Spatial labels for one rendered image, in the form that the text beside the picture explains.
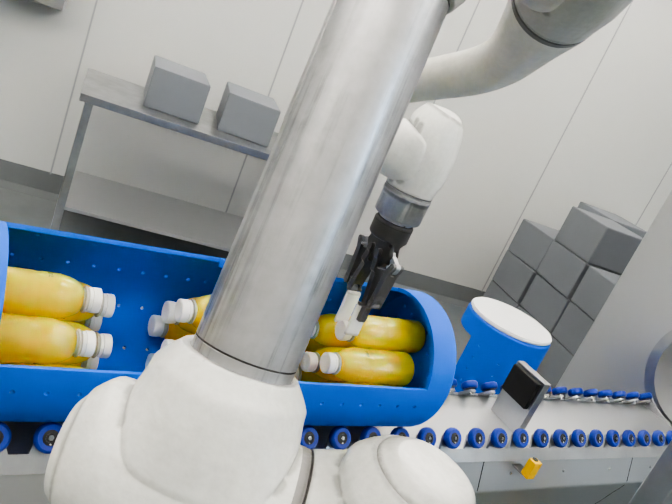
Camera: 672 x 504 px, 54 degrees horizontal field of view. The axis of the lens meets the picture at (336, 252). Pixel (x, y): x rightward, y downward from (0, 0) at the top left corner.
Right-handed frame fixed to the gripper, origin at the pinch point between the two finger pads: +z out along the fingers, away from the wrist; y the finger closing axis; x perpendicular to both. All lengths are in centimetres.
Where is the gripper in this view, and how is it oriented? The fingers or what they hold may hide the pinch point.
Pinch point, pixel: (352, 313)
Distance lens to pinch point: 125.5
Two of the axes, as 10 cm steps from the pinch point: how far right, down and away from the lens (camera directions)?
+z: -3.8, 8.7, 3.0
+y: -4.4, -4.6, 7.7
